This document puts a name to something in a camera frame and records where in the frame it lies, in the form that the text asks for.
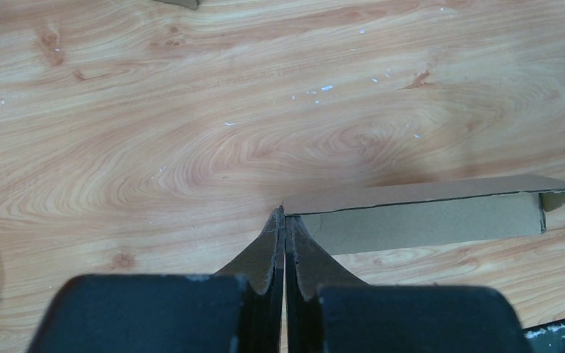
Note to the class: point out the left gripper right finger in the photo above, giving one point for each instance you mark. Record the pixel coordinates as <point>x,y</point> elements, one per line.
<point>329,309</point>

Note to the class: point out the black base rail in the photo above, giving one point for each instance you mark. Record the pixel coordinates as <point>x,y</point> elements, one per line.
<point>547,338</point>

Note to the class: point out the cardboard box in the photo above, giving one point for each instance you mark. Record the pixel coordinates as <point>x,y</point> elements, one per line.
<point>355,220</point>
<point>189,4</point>

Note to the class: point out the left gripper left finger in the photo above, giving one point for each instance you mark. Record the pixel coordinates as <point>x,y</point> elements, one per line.
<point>236,309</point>

